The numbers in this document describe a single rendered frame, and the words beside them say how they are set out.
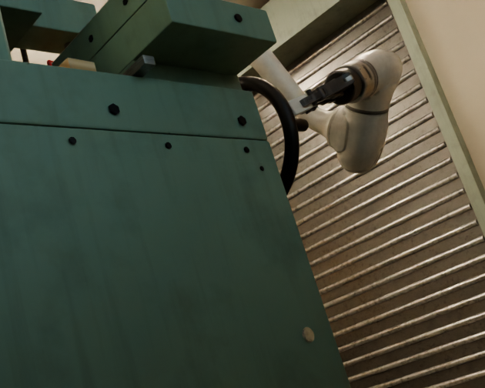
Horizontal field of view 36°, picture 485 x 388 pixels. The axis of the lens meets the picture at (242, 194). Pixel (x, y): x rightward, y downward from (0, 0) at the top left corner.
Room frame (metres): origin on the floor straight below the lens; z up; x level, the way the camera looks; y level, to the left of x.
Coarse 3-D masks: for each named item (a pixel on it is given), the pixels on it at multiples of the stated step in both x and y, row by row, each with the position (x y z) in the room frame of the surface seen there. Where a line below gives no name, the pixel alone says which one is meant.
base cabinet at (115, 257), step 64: (0, 128) 0.78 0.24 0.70; (64, 128) 0.84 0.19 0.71; (0, 192) 0.77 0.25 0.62; (64, 192) 0.83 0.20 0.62; (128, 192) 0.89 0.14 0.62; (192, 192) 0.97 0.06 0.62; (256, 192) 1.06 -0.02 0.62; (0, 256) 0.76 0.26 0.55; (64, 256) 0.81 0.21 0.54; (128, 256) 0.87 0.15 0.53; (192, 256) 0.95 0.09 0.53; (256, 256) 1.03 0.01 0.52; (0, 320) 0.75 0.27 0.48; (64, 320) 0.80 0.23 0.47; (128, 320) 0.86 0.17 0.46; (192, 320) 0.92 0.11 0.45; (256, 320) 1.00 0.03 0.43; (320, 320) 1.10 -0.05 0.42; (0, 384) 0.74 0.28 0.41; (64, 384) 0.79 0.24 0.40; (128, 384) 0.84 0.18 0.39; (192, 384) 0.91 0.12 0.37; (256, 384) 0.98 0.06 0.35; (320, 384) 1.06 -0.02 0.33
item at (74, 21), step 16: (48, 0) 1.09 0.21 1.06; (64, 0) 1.11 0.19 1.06; (48, 16) 1.08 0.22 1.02; (64, 16) 1.10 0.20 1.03; (80, 16) 1.13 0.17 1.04; (32, 32) 1.07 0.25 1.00; (48, 32) 1.09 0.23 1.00; (64, 32) 1.10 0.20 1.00; (32, 48) 1.12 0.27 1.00; (48, 48) 1.14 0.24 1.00; (64, 48) 1.15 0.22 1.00
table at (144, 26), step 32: (160, 0) 0.91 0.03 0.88; (192, 0) 0.94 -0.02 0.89; (128, 32) 0.97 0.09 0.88; (160, 32) 0.92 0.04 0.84; (192, 32) 0.95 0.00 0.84; (224, 32) 0.98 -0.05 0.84; (256, 32) 1.03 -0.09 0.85; (96, 64) 1.03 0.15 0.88; (128, 64) 0.98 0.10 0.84; (160, 64) 1.01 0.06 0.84; (192, 64) 1.04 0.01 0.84; (224, 64) 1.07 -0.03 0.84
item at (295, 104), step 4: (300, 96) 1.37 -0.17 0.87; (304, 96) 1.38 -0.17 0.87; (292, 100) 1.35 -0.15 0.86; (296, 100) 1.36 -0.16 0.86; (292, 104) 1.34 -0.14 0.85; (296, 104) 1.35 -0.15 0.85; (300, 104) 1.36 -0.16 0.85; (292, 108) 1.34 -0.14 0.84; (296, 108) 1.35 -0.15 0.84; (300, 108) 1.36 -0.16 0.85; (304, 108) 1.37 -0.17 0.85; (308, 108) 1.38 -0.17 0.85; (296, 112) 1.35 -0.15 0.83; (300, 112) 1.36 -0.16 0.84
